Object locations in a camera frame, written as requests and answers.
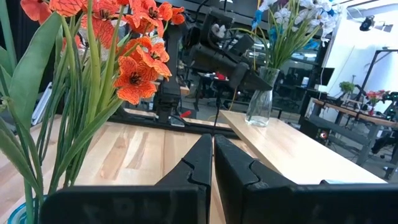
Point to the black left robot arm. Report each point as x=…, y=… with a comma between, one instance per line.
x=170, y=87

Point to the black ceiling spotlight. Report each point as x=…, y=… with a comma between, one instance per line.
x=367, y=23

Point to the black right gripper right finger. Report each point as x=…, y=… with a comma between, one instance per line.
x=236, y=180

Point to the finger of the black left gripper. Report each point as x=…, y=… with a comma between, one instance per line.
x=253, y=83

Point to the teal cut glass vase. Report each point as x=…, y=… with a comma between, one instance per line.
x=18, y=216

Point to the pale white flower stem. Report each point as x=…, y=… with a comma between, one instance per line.
x=283, y=15

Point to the pink flower bouquet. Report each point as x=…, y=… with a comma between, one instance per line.
x=374, y=96

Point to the green plant on workbench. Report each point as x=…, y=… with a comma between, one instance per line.
x=346, y=87

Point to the black monitor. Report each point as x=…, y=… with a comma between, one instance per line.
x=327, y=76

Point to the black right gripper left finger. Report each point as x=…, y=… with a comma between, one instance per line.
x=192, y=174

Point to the wooden workbench grey legs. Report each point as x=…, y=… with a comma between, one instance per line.
x=357, y=115

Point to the orange flower stem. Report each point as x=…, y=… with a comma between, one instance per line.
x=136, y=77

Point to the clear glass vase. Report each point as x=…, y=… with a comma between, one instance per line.
x=259, y=109

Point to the blue flower stem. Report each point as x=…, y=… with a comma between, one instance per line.
x=257, y=17

